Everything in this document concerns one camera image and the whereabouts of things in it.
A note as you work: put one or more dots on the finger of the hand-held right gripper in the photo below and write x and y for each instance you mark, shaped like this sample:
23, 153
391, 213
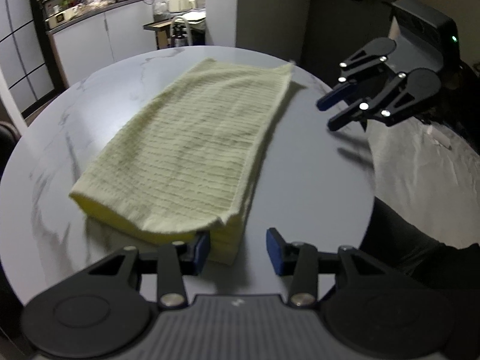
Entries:
347, 117
330, 99

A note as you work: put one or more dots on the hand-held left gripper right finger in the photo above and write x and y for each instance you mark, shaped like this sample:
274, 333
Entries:
274, 251

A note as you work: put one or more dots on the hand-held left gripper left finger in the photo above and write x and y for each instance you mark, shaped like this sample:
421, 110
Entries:
201, 251

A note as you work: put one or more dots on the yellow towel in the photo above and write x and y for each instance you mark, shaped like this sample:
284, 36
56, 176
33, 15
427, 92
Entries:
187, 138

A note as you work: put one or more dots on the person's white shirt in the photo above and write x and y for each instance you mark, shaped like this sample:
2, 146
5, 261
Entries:
420, 172

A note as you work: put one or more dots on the person's black trousers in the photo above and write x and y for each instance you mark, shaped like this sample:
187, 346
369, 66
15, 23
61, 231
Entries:
408, 247

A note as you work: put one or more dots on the small wooden side table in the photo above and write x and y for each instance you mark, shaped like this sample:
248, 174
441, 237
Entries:
191, 26

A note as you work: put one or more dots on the cream box appliance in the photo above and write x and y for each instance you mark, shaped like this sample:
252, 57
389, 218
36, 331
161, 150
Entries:
178, 0

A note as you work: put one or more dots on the clear plastic bottles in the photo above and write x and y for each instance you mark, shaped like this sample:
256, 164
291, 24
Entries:
160, 5

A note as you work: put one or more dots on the white kitchen base cabinet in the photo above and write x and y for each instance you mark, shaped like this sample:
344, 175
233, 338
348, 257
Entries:
86, 45

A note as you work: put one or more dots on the black framed glass door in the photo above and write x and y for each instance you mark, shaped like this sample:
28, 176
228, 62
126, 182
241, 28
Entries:
22, 63

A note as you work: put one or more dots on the cream lidded food container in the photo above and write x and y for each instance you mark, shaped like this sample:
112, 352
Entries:
60, 16

